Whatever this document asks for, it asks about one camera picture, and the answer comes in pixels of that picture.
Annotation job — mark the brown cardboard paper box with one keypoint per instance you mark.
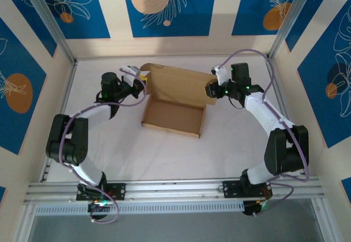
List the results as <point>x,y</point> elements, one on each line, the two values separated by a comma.
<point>172,115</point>

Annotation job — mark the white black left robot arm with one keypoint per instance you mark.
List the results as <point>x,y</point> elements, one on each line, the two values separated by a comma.
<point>93,113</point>

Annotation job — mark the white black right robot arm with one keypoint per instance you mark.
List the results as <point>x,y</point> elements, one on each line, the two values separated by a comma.
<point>260,110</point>

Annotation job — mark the blue poster large beige circle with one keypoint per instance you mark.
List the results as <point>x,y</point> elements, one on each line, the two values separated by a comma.
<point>175,19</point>

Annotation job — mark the blue floral poster small orange dot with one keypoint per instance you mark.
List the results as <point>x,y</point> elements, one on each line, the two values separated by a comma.
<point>90,19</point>

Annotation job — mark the blue feather poster orange circle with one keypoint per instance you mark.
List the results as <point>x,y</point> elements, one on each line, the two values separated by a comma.
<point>252,11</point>

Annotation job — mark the blue leaf poster small orange circle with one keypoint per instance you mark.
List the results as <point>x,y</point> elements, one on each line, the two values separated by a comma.
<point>323,74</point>

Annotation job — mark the blue poster orange oval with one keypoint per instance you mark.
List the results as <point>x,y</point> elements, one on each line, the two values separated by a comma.
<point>19,61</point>

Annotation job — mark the black controller module with LED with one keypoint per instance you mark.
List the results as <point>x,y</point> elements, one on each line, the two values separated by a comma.
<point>97,207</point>
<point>253,207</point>

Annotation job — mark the aluminium table side rail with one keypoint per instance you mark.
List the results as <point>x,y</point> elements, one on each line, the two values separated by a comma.
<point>280,99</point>
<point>68,88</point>

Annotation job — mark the aluminium frame post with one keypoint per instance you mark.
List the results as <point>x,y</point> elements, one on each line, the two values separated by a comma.
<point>50,19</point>
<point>290,19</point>

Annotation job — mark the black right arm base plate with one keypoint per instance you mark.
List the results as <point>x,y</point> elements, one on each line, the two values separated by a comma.
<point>230,189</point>

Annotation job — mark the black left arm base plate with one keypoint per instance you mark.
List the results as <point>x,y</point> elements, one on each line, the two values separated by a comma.
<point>118,191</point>

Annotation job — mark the aluminium front frame rail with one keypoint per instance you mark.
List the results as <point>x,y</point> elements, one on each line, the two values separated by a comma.
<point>175,191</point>

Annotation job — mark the aluminium frame leg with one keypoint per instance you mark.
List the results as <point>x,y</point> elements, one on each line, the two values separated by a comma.
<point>325,220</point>
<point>25,220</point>

